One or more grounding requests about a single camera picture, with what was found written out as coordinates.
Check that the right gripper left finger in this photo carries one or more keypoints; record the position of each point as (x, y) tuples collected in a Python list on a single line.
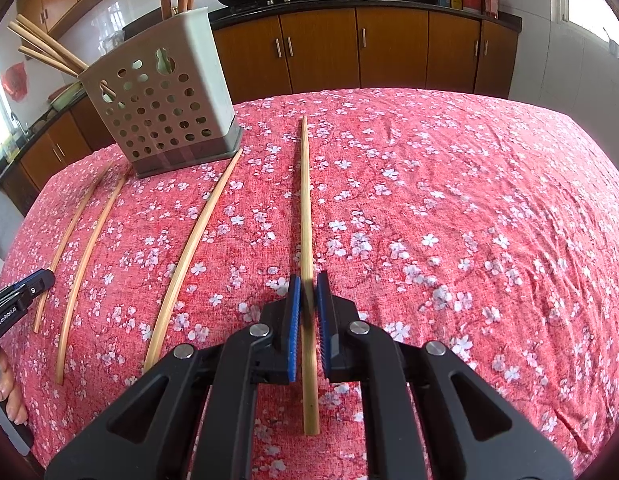
[(192, 415)]

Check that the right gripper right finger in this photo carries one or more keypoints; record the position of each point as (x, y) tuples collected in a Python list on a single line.
[(427, 414)]

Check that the person's left hand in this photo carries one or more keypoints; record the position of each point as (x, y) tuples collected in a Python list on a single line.
[(11, 392)]

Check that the red floral tablecloth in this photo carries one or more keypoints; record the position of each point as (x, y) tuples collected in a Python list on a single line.
[(490, 225)]

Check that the green bowl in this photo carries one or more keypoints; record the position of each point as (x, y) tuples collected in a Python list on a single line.
[(66, 96)]

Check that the beige perforated utensil holder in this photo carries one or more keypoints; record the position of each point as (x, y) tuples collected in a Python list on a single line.
[(163, 97)]

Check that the lower wooden cabinets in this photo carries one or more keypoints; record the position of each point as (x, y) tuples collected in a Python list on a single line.
[(390, 44)]

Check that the white cup on windowsill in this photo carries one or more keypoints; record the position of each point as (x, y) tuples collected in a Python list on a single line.
[(613, 48)]

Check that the red plastic bag on wall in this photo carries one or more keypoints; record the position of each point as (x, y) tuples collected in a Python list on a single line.
[(15, 82)]

